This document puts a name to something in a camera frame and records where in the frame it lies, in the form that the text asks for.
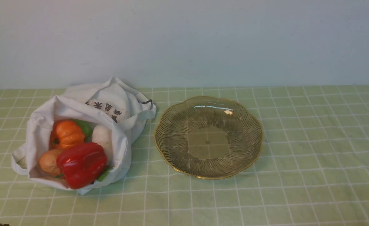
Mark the amber glass plate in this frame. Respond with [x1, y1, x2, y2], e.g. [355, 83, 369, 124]
[154, 96, 263, 179]

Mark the white cloth bag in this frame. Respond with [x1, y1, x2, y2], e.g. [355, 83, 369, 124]
[11, 77, 157, 195]

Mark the white radish with leaves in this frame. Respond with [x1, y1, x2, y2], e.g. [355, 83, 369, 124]
[92, 124, 113, 181]

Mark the brown potato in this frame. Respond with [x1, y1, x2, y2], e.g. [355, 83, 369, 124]
[39, 149, 64, 176]

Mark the green checkered tablecloth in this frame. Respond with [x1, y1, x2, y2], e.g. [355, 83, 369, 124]
[0, 85, 369, 226]

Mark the red bell pepper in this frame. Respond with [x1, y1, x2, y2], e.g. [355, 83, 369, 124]
[56, 143, 108, 189]

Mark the green pepper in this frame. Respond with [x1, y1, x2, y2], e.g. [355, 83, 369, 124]
[71, 119, 93, 139]

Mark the orange pumpkin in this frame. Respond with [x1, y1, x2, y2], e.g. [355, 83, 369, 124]
[49, 120, 85, 150]

